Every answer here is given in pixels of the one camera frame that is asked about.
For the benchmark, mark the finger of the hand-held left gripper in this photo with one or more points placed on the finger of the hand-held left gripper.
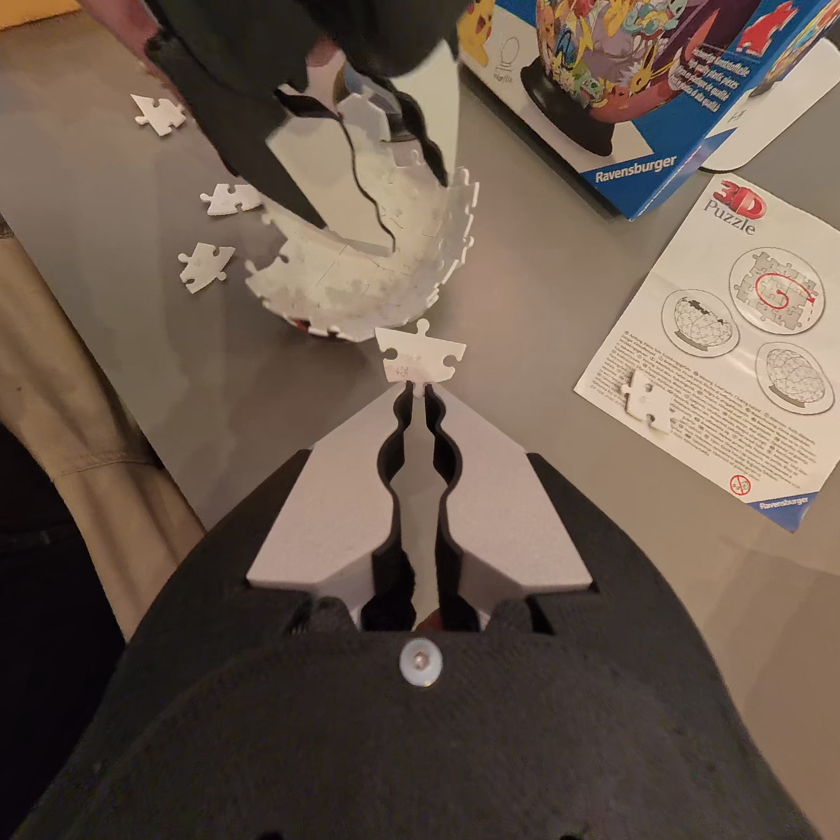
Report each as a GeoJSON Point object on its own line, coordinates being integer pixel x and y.
{"type": "Point", "coordinates": [430, 148]}
{"type": "Point", "coordinates": [315, 164]}

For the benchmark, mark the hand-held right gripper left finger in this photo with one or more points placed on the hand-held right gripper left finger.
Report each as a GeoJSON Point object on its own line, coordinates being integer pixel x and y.
{"type": "Point", "coordinates": [315, 525]}

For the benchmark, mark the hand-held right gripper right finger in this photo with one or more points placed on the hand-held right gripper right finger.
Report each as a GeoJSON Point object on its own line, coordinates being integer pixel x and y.
{"type": "Point", "coordinates": [518, 525]}

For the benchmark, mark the partly built puzzle ball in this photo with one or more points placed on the partly built puzzle ball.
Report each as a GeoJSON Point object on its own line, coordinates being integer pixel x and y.
{"type": "Point", "coordinates": [367, 289]}

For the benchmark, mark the white puzzle piece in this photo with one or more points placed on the white puzzle piece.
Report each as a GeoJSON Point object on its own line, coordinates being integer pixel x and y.
{"type": "Point", "coordinates": [420, 358]}
{"type": "Point", "coordinates": [203, 266]}
{"type": "Point", "coordinates": [646, 400]}
{"type": "Point", "coordinates": [229, 200]}
{"type": "Point", "coordinates": [157, 113]}

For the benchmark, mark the blue puzzle box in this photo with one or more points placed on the blue puzzle box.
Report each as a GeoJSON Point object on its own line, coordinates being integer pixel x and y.
{"type": "Point", "coordinates": [656, 65]}

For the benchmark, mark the white instruction leaflet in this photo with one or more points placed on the white instruction leaflet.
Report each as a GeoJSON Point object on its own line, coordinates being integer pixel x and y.
{"type": "Point", "coordinates": [722, 407]}

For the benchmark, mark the person's beige trousers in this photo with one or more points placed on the person's beige trousers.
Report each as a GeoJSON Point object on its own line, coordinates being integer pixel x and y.
{"type": "Point", "coordinates": [79, 407]}

